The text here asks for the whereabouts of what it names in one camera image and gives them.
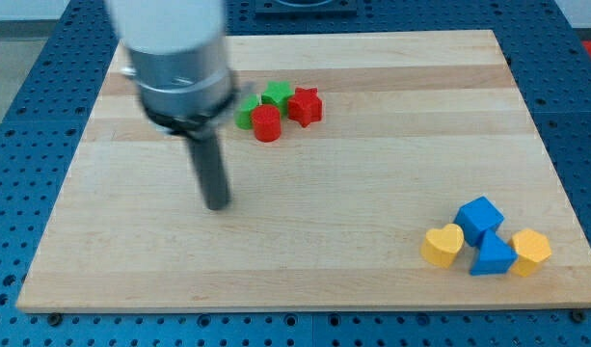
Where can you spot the blue perforated table plate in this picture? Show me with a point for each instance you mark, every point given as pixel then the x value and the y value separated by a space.
pixel 43 127

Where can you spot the blue cube block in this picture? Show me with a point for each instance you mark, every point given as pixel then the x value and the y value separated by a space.
pixel 477 216

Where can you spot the green cylinder block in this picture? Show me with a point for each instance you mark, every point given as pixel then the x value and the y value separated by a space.
pixel 243 114

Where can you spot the yellow hexagon block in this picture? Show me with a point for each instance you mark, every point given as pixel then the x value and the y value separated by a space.
pixel 532 248

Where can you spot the red star block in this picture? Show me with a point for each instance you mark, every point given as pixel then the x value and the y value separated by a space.
pixel 305 106

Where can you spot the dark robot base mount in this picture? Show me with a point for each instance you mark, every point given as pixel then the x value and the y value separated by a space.
pixel 267 7

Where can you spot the green star block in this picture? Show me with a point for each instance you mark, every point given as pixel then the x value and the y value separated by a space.
pixel 277 93

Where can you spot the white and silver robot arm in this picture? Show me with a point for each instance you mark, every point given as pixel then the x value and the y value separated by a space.
pixel 179 58

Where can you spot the light wooden board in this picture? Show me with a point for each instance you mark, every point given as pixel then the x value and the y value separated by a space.
pixel 328 217

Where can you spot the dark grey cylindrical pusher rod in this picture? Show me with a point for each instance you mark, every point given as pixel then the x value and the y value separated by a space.
pixel 208 164

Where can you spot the red cylinder block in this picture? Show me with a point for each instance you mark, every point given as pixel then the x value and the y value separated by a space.
pixel 266 120

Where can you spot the blue triangle block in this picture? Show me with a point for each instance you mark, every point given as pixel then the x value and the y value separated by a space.
pixel 493 256

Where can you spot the yellow heart block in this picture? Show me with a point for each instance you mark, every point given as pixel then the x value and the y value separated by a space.
pixel 441 246

